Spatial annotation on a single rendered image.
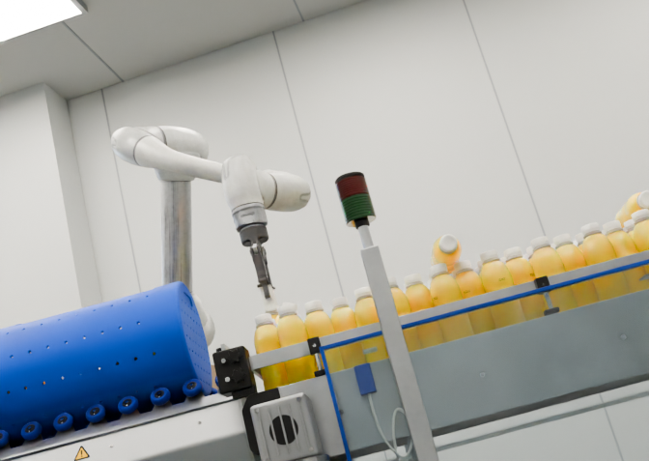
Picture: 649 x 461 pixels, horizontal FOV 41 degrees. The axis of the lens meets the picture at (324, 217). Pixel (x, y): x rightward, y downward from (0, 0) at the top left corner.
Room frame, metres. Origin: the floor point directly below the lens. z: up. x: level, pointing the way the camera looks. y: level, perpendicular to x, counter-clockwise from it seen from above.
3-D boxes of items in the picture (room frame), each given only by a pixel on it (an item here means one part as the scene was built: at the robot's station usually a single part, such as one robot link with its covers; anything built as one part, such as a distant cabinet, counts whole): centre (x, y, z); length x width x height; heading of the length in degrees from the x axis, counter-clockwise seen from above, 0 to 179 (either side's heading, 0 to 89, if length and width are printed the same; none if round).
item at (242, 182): (2.23, 0.19, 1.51); 0.13 x 0.11 x 0.16; 139
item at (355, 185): (1.70, -0.07, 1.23); 0.06 x 0.06 x 0.04
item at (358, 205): (1.70, -0.07, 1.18); 0.06 x 0.06 x 0.05
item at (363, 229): (1.70, -0.07, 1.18); 0.06 x 0.06 x 0.16
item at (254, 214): (2.22, 0.19, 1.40); 0.09 x 0.09 x 0.06
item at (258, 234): (2.22, 0.19, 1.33); 0.08 x 0.07 x 0.09; 0
